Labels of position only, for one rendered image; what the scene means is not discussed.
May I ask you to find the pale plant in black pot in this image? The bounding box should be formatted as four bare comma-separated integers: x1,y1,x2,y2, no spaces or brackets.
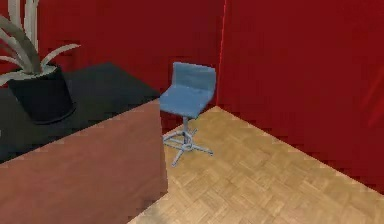
0,0,82,126

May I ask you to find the brown cabinet with black top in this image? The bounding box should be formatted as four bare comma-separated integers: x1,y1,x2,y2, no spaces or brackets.
0,62,169,224

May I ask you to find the blue swivel chair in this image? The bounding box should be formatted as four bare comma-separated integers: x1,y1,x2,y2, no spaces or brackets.
158,61,218,168

